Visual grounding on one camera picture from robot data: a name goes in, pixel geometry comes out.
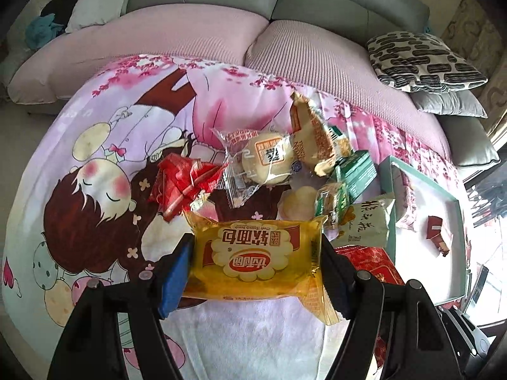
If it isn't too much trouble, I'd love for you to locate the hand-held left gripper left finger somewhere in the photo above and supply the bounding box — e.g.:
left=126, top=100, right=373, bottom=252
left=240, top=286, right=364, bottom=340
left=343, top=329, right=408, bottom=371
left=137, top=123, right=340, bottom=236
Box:
left=48, top=233, right=196, bottom=380

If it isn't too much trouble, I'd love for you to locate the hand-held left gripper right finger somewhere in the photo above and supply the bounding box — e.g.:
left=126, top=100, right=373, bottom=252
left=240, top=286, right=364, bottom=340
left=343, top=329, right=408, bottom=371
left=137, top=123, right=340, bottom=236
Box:
left=320, top=235, right=464, bottom=380

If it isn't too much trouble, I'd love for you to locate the yellow bread packet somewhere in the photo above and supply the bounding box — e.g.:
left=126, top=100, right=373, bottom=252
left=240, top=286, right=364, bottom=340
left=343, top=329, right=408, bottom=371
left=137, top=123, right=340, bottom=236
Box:
left=183, top=210, right=341, bottom=327

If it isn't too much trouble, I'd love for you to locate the teal shallow tray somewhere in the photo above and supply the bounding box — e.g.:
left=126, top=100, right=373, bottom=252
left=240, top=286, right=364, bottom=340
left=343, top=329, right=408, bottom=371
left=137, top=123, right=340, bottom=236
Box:
left=378, top=155, right=472, bottom=305

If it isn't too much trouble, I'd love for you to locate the dark green snack box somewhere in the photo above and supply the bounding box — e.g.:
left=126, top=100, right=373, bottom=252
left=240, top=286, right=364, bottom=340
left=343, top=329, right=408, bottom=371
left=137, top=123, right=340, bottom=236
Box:
left=335, top=151, right=378, bottom=202

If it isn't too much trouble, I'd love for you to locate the clear round pastry packet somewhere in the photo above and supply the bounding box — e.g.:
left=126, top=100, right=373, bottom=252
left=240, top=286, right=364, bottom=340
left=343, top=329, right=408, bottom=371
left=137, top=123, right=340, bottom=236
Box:
left=212, top=127, right=307, bottom=208

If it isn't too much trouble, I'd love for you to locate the red flat snack packet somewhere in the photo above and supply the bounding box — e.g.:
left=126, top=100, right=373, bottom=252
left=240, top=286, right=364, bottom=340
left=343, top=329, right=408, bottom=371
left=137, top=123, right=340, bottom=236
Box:
left=335, top=245, right=405, bottom=369

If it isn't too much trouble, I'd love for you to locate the pale green snack packet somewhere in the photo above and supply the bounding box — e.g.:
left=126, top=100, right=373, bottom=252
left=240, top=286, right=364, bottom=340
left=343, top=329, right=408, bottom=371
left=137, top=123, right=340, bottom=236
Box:
left=331, top=193, right=397, bottom=248

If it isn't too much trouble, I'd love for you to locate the green white cracker packet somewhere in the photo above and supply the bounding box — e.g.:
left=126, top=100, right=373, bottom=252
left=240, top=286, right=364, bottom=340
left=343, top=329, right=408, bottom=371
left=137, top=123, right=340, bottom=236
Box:
left=315, top=180, right=351, bottom=230

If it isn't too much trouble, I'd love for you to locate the red crinkled snack packet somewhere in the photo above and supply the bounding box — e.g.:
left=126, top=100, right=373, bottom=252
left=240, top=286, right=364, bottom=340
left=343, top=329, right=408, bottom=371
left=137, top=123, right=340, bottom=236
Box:
left=148, top=154, right=230, bottom=222

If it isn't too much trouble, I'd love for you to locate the pink cake packet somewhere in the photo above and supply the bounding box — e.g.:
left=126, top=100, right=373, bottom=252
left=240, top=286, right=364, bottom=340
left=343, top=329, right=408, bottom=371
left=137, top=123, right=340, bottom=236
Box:
left=396, top=170, right=418, bottom=232

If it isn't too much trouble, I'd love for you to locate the small red brown packet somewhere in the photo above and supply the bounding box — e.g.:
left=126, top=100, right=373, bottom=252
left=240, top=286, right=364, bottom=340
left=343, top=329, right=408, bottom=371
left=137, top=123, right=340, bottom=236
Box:
left=426, top=216, right=454, bottom=256

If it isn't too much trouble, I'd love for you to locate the black metal rack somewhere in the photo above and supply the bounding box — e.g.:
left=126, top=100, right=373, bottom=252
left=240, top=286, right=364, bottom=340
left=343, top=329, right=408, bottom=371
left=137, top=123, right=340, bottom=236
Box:
left=463, top=174, right=507, bottom=228

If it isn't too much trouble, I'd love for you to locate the orange wafer packet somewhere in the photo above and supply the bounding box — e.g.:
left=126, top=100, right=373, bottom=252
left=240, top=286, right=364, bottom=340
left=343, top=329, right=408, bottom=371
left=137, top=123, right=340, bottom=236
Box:
left=289, top=91, right=353, bottom=177

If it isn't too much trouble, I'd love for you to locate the printed pink cartoon blanket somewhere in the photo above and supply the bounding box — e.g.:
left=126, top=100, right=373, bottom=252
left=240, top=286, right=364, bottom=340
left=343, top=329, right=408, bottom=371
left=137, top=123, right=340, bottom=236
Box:
left=0, top=53, right=472, bottom=380

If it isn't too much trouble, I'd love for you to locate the grey pillow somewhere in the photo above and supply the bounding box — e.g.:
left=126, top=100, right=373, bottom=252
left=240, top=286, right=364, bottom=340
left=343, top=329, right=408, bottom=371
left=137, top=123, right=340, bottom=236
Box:
left=410, top=89, right=488, bottom=118

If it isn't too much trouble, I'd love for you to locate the black white patterned pillow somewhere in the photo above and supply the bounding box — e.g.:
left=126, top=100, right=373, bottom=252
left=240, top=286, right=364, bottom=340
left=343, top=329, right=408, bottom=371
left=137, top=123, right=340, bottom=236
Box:
left=366, top=32, right=489, bottom=92

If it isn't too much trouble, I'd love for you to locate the teal cloth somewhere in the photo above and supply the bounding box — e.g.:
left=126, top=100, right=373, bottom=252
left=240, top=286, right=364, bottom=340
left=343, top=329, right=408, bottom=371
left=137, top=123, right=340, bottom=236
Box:
left=26, top=14, right=66, bottom=50

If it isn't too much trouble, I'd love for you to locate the patterned beige curtain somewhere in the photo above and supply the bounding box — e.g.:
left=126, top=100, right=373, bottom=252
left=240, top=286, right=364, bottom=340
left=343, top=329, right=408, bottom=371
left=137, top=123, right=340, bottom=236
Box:
left=440, top=0, right=507, bottom=88

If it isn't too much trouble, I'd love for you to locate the dark clothing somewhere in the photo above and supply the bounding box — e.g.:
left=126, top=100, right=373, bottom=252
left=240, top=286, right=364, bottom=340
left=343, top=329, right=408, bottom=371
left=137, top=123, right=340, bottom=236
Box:
left=40, top=0, right=82, bottom=22

